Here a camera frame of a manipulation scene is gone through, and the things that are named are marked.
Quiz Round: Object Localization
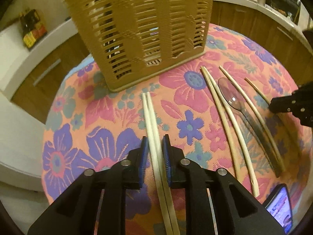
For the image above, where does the clear plastic spoon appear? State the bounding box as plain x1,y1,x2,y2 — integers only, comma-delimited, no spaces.
218,77,284,177

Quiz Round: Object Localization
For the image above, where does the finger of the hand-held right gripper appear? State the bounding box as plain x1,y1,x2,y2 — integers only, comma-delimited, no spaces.
269,83,313,128

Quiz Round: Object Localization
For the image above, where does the smartphone with lit screen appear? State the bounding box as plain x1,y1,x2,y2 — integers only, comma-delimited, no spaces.
265,183,293,235

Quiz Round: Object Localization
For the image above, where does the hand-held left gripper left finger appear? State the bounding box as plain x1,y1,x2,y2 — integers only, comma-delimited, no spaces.
27,137,149,235

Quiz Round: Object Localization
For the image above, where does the yellow plastic utensil basket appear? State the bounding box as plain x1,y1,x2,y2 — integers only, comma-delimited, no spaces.
62,0,214,93

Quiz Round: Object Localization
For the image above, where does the floral patterned cloth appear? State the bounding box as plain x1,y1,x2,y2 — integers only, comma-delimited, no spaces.
41,23,309,235

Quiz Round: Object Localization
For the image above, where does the silver cabinet handle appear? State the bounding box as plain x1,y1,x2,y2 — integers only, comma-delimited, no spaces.
276,26,293,40
33,59,62,86

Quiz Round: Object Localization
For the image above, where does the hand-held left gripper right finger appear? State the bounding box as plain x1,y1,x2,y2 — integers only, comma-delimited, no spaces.
163,134,285,235

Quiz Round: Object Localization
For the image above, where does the wooden base cabinet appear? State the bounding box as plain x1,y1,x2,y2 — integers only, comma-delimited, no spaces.
210,0,307,63
11,28,96,125

